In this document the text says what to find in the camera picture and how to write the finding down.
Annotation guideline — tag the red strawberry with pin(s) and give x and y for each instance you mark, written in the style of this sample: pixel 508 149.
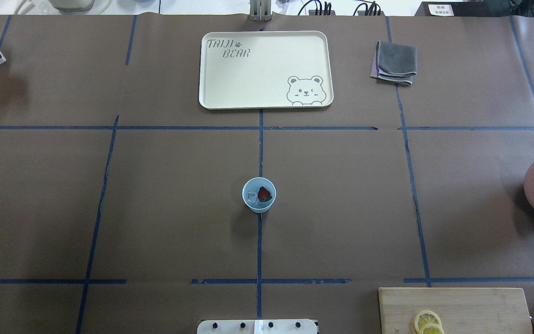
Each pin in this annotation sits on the red strawberry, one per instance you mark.
pixel 264 195

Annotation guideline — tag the light blue plastic cup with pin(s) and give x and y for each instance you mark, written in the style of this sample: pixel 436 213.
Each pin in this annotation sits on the light blue plastic cup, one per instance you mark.
pixel 253 185

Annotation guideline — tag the ice cube in cup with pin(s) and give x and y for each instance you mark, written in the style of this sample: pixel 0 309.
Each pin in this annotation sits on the ice cube in cup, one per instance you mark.
pixel 252 198

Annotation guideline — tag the cream bear serving tray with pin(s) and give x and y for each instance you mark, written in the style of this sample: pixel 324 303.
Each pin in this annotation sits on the cream bear serving tray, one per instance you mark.
pixel 265 70

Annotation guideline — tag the folded grey cloth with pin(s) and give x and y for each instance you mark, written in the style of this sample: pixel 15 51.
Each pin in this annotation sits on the folded grey cloth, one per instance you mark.
pixel 394 63

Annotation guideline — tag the wooden cutting board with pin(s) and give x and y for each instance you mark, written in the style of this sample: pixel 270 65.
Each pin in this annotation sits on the wooden cutting board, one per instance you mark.
pixel 461 310

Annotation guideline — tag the lemon slices row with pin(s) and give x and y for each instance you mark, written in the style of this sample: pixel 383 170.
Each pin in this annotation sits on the lemon slices row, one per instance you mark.
pixel 427 322

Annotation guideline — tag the aluminium frame post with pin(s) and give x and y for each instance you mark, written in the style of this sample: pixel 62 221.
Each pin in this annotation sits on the aluminium frame post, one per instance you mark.
pixel 260 10

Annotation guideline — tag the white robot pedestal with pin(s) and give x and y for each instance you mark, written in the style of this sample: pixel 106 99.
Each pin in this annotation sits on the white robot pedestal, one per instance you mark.
pixel 259 326

